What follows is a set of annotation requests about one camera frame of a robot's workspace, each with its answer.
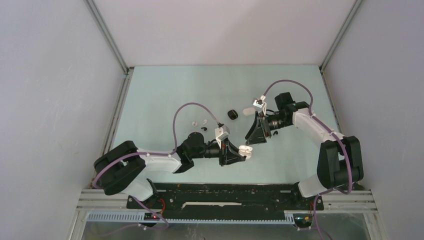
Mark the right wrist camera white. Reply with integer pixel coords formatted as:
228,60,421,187
252,95,267,115

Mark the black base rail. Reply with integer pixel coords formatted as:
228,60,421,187
145,183,324,220

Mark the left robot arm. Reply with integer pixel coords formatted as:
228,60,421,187
92,132,253,208

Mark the white gold-trimmed charging case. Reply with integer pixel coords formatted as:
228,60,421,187
238,145,253,160

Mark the white oval charging case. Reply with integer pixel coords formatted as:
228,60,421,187
242,107,256,116

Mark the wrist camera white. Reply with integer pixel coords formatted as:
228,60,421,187
214,125,230,141
252,95,267,115

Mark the left corner aluminium post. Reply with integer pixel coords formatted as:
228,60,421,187
83,0,130,75

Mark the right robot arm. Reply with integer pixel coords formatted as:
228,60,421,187
245,92,364,209

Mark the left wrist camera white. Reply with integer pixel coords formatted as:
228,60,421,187
214,125,230,141

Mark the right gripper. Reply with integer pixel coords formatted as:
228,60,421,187
245,111,291,146

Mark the corner aluminium post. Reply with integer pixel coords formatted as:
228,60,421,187
319,0,365,74
83,0,130,75

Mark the right corner aluminium post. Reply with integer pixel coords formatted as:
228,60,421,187
319,0,365,74

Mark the white cable duct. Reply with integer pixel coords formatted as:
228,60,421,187
86,211,295,225

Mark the black charging case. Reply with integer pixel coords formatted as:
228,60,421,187
227,109,239,120

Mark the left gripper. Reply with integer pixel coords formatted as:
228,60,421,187
191,137,245,167

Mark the aluminium frame rail front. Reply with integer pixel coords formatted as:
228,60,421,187
76,185,378,225

